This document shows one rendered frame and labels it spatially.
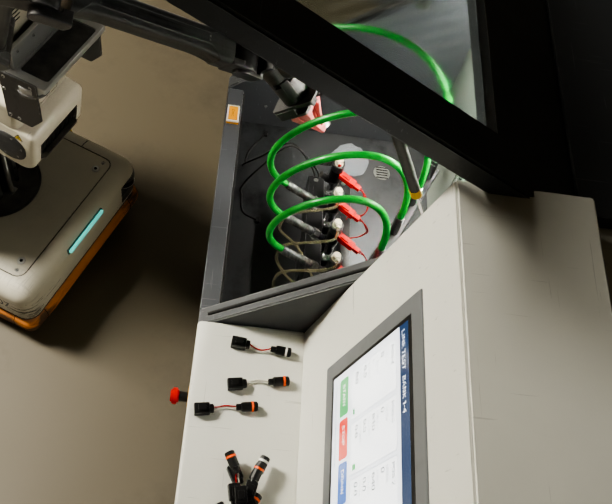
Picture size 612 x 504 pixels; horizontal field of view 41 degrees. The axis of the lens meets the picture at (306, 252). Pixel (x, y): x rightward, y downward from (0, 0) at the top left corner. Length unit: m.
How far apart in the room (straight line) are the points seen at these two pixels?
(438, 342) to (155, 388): 1.62
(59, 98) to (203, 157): 1.00
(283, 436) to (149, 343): 1.20
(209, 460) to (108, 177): 1.37
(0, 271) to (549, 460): 1.86
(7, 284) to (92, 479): 0.63
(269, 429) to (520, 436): 0.65
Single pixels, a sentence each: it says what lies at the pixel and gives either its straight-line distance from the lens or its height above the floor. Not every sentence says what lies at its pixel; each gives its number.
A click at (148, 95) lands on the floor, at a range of 3.31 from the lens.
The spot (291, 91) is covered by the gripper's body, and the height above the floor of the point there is 1.30.
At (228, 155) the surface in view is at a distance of 1.94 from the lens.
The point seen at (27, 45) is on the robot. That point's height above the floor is 1.07.
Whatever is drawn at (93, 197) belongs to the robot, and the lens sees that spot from 2.69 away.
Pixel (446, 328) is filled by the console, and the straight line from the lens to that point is 1.16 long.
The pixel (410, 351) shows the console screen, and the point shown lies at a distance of 1.23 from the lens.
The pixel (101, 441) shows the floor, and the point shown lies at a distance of 2.62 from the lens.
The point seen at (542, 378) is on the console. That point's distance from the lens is 1.12.
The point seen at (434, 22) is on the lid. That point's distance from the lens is 1.34.
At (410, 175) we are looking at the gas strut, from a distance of 1.27.
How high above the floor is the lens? 2.49
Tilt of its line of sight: 58 degrees down
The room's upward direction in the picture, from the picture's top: 17 degrees clockwise
